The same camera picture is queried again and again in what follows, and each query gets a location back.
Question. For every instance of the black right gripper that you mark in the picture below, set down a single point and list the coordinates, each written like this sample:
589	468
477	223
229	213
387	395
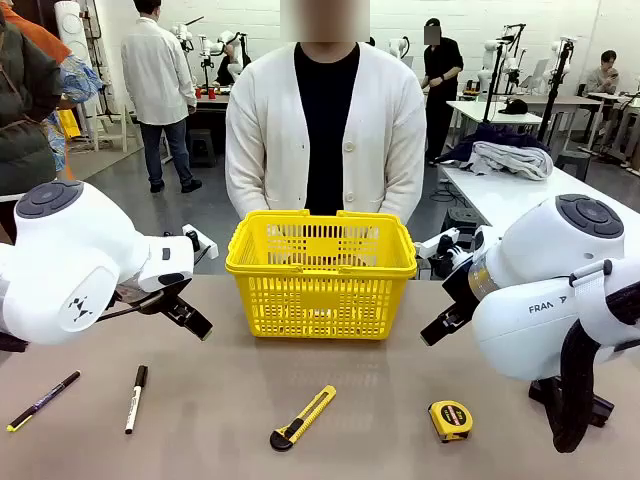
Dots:
465	295

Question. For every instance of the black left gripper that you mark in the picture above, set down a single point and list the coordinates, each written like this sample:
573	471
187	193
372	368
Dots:
145	295

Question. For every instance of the yellow tape measure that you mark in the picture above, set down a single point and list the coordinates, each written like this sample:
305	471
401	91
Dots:
451	420

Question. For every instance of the yellow black utility knife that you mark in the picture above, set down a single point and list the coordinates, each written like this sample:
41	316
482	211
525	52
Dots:
305	415

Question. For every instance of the dark pen with yellow cap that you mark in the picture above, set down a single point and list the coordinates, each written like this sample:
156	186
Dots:
45	399

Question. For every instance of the person's left forearm white sleeve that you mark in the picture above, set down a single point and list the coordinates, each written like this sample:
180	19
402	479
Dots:
407	185

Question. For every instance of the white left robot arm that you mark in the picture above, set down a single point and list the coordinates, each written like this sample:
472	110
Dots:
60	260

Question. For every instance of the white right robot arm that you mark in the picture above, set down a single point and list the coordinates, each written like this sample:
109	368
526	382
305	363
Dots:
525	320

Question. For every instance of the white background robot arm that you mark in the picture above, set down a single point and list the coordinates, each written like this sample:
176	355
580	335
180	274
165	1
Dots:
222	42
397	47
485	75

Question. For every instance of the person's right forearm white sleeve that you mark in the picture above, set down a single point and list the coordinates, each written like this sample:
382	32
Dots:
242	185

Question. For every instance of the yellow plastic shopping basket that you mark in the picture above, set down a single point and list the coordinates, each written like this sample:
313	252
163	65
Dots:
320	298

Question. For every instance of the person in white cardigan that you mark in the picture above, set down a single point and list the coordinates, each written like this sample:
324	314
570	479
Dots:
325	125

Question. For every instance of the person in white lab coat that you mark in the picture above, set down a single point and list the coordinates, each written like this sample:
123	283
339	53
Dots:
157	70

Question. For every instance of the person in dark green jacket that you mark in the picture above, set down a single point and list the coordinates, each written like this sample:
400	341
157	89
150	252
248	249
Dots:
25	125

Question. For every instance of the person in black clothes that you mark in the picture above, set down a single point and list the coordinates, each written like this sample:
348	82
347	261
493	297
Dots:
442	65

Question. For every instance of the person in orange blue clothes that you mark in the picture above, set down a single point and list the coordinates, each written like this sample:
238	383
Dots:
80	80

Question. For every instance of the seated person in grey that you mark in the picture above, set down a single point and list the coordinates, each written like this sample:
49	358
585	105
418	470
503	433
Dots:
602	77

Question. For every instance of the white marker with black cap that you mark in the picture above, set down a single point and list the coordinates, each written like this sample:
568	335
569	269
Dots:
136	400

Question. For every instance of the dark grey step stool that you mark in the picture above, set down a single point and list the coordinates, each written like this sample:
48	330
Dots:
462	216

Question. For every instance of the white table with clothes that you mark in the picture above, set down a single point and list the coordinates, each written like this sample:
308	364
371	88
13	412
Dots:
500	195

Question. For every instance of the small black stool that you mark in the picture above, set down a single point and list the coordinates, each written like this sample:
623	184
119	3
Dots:
201	145

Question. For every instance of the black stapler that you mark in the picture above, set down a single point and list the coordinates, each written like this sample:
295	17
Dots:
602	411

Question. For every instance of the grey white cloth pile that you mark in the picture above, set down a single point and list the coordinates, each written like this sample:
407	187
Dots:
515	160

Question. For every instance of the pile of clothes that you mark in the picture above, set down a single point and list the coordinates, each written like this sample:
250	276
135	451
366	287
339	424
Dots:
492	134

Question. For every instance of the white wooden step stool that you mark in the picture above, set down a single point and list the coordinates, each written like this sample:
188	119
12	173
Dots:
125	127

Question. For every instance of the grey plastic stool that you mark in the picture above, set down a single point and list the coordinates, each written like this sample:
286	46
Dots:
572	160

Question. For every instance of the white table with cap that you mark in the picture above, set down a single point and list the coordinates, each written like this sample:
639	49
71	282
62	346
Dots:
475	109

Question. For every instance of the black cap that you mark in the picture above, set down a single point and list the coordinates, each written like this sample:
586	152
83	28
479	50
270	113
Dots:
515	106

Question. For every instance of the black tripod stand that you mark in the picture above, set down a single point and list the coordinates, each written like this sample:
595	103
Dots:
555	92
492	85

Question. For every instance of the tall white cylinder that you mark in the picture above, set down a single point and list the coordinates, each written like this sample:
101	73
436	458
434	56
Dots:
70	20

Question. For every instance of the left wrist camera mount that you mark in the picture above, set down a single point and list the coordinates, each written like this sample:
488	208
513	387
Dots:
207	246

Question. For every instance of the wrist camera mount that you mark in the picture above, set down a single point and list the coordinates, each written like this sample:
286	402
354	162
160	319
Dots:
207	246
425	248

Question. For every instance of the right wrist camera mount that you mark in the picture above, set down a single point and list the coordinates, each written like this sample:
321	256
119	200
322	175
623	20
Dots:
425	248

